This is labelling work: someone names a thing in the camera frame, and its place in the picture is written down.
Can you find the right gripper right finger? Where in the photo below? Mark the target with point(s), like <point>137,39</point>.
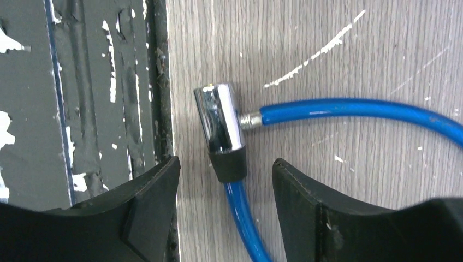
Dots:
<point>319,223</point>

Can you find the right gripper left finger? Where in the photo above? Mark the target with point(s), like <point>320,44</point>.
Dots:
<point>128,223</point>

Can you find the blue cable bike lock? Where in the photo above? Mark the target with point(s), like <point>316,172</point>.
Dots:
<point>223,128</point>

